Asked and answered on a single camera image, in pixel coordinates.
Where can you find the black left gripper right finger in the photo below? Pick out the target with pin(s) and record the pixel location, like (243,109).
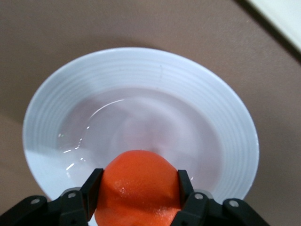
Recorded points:
(202,212)

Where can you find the orange fruit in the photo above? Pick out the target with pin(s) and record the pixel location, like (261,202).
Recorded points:
(138,188)

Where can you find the cream bear print tray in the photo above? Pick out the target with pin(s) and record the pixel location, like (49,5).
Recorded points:
(282,21)

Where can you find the white ribbed plate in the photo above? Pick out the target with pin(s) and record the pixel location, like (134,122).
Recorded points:
(141,94)

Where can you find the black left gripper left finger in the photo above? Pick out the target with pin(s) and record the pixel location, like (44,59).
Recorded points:
(70,209)

